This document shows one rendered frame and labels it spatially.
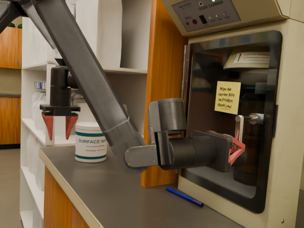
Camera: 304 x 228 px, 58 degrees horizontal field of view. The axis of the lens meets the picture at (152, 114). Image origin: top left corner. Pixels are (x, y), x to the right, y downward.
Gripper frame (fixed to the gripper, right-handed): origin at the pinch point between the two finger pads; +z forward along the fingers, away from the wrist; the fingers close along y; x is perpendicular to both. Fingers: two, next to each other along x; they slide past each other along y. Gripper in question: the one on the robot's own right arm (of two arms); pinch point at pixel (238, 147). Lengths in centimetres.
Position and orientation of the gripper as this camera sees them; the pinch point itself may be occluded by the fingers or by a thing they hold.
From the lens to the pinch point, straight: 62.6
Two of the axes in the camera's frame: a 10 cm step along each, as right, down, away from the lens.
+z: 8.5, 0.0, 5.3
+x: -0.6, 9.9, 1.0
